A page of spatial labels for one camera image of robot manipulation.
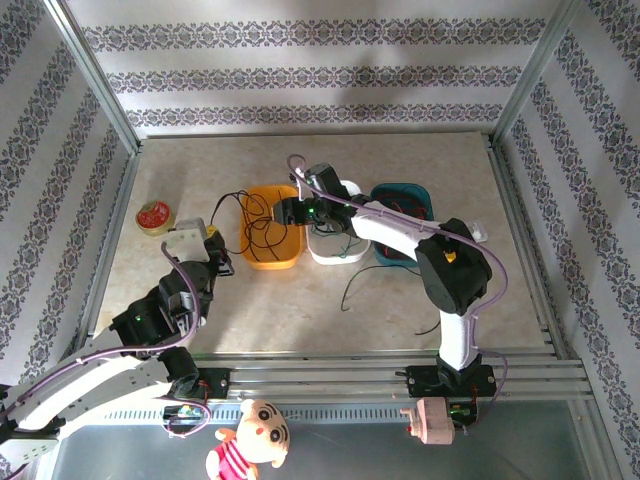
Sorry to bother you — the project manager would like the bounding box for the white plastic bin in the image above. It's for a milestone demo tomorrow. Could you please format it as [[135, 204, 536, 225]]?
[[305, 179, 372, 266]]

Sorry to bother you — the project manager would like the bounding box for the pink toy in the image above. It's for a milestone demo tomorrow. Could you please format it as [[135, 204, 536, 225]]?
[[399, 396, 457, 446]]

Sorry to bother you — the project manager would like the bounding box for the orange plastic bin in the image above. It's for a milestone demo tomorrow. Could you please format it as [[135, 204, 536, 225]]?
[[239, 184, 305, 271]]

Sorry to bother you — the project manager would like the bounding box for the small circuit board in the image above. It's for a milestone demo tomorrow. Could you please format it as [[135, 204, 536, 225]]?
[[162, 403, 209, 426], [447, 402, 479, 426]]

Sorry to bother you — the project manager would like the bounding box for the thin black cable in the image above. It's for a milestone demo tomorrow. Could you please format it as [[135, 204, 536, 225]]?
[[341, 263, 442, 337], [210, 189, 290, 262]]

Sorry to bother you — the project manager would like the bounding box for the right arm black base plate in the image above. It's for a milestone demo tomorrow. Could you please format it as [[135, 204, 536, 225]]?
[[405, 364, 499, 400]]

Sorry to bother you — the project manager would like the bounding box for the thin green cable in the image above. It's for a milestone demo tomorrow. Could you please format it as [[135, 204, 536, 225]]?
[[310, 223, 369, 261]]

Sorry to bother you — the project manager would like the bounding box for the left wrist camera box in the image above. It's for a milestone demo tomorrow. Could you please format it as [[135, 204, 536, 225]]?
[[160, 218, 211, 264]]

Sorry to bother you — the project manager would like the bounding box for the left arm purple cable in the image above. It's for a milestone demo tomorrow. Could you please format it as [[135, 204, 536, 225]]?
[[0, 242, 214, 440]]

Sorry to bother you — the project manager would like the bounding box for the slotted metal strip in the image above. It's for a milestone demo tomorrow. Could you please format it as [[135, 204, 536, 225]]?
[[62, 403, 576, 427]]

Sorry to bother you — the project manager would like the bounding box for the aluminium corner post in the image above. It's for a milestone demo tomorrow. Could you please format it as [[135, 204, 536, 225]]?
[[42, 0, 143, 155], [488, 0, 586, 149]]

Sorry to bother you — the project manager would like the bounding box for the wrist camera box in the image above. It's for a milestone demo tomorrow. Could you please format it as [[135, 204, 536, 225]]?
[[302, 162, 351, 201], [160, 218, 211, 264]]

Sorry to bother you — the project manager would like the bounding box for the plush doll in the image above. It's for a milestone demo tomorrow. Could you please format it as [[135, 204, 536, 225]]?
[[205, 398, 292, 480]]

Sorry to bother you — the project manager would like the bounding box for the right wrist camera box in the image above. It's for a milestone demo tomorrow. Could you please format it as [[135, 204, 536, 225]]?
[[302, 162, 351, 201]]

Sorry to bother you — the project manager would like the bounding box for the aluminium side rail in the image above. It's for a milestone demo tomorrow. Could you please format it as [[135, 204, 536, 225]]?
[[69, 149, 144, 354], [484, 134, 569, 359]]

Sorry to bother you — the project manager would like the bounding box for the aluminium front rail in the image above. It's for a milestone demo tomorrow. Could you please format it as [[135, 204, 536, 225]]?
[[47, 349, 596, 402]]

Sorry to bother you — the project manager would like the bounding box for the teal plastic bin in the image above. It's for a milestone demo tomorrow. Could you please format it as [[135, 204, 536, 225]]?
[[369, 182, 435, 269]]

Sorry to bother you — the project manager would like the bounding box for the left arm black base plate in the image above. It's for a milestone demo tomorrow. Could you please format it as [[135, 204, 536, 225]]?
[[149, 367, 232, 401]]

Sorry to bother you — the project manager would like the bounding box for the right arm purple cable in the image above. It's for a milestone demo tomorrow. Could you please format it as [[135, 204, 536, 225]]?
[[287, 153, 510, 401]]

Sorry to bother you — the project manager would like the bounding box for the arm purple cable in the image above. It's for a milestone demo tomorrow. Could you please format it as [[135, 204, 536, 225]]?
[[0, 242, 214, 440], [287, 153, 510, 401]]

